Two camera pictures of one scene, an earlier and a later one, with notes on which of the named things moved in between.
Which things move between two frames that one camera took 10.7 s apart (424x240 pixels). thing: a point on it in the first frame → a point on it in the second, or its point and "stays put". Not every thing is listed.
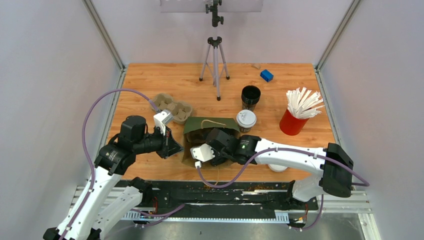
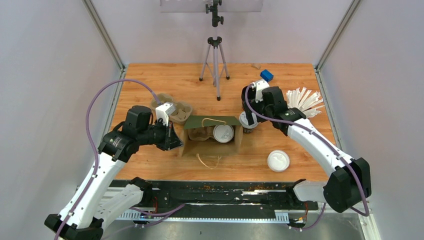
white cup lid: [246, 118] stays put
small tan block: [256, 66] stays put
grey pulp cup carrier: [181, 111] stays put
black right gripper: [218, 159] → [248, 113]
